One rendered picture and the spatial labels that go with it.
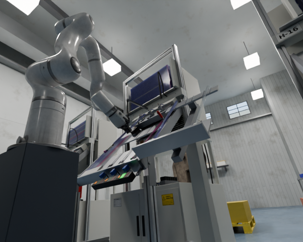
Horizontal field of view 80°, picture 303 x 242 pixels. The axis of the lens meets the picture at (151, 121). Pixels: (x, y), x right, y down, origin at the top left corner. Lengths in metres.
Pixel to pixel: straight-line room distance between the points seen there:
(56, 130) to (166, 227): 0.85
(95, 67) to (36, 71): 0.42
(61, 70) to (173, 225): 0.99
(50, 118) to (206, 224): 0.72
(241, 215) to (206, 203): 2.69
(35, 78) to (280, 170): 10.02
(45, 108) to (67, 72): 0.18
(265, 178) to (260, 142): 1.70
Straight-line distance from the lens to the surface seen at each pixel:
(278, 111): 9.82
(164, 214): 1.25
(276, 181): 10.22
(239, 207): 3.52
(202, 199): 0.86
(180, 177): 7.55
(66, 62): 0.82
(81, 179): 1.43
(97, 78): 1.19
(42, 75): 0.88
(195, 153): 0.88
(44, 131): 0.71
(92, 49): 1.25
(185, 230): 1.17
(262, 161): 10.30
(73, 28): 1.09
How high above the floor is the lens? 0.51
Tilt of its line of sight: 25 degrees up
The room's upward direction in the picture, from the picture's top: 5 degrees counter-clockwise
